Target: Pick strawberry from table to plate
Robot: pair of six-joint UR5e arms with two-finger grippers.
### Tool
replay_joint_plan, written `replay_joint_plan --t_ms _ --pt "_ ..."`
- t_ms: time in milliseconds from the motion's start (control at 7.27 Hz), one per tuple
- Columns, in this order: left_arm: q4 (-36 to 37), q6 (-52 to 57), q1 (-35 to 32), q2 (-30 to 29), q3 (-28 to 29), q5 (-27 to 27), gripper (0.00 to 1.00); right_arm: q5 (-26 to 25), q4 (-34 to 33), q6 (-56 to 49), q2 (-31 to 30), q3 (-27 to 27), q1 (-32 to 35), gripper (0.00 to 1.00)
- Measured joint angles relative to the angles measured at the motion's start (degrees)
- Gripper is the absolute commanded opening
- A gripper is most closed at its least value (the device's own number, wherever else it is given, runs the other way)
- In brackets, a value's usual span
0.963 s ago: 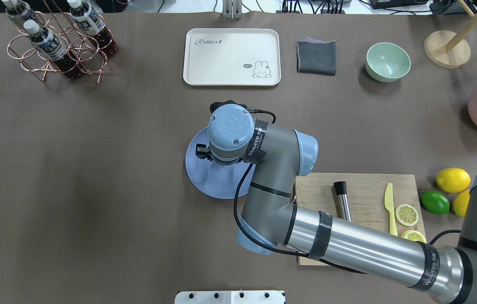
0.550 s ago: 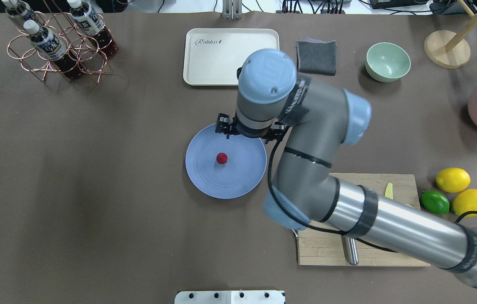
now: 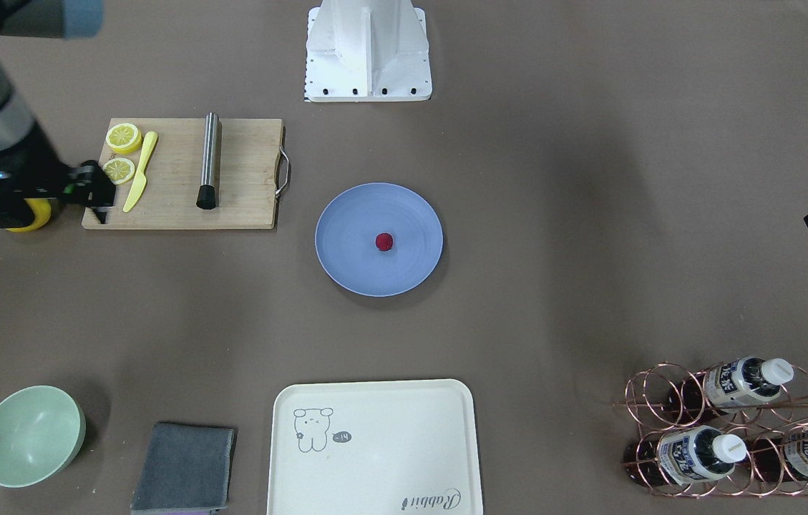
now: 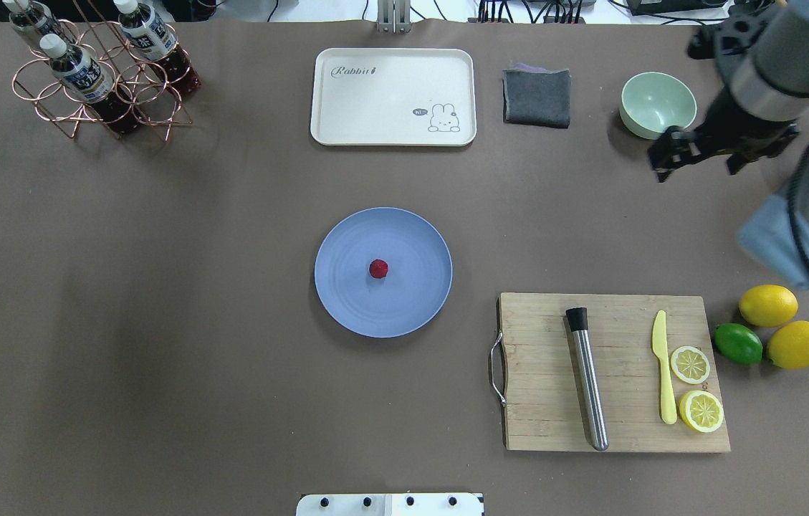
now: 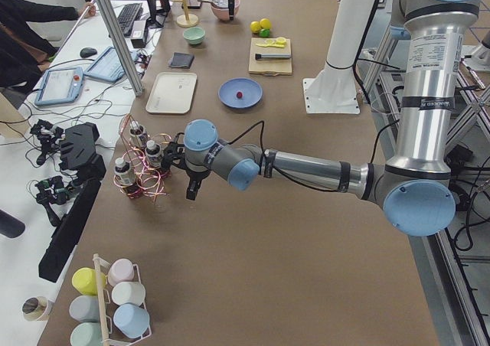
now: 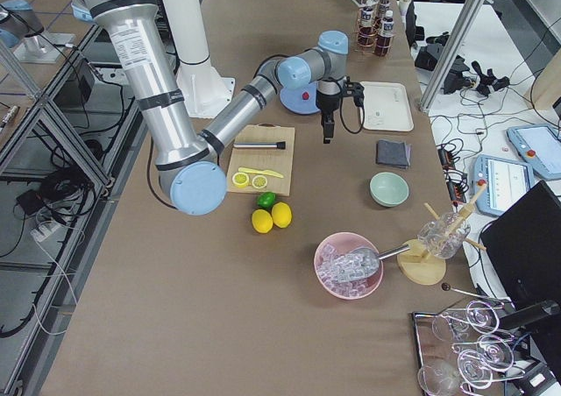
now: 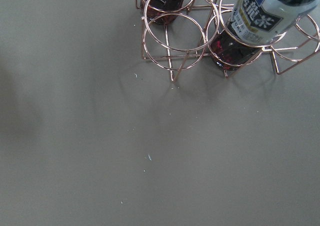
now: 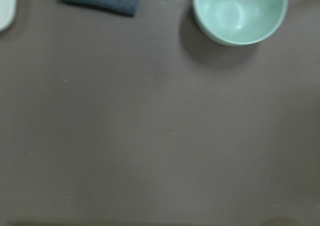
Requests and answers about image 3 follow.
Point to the steel muddler black tip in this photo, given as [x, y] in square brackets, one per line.
[210, 164]

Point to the copper wire bottle rack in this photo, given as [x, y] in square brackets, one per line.
[737, 428]

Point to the lemon half upper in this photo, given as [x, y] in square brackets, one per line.
[123, 138]

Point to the lemon half lower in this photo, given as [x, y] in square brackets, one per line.
[119, 170]

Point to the lemon half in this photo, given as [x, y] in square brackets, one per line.
[119, 170]
[123, 138]

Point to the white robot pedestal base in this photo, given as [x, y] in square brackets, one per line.
[367, 51]

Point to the blue plate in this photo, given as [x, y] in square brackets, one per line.
[346, 230]

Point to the red strawberry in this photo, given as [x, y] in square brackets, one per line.
[384, 242]

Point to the grey folded cloth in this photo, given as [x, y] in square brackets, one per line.
[186, 470]

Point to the wooden cutting board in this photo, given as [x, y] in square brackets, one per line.
[247, 178]

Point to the tea bottle white cap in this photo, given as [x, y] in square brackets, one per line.
[744, 382]

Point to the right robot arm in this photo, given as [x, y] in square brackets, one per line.
[39, 19]

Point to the mint green bowl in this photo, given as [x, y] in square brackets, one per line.
[42, 429]

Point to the cream rabbit tray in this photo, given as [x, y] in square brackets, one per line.
[375, 447]

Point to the yellow plastic knife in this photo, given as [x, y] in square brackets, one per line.
[139, 181]

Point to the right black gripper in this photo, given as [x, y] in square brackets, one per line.
[48, 175]

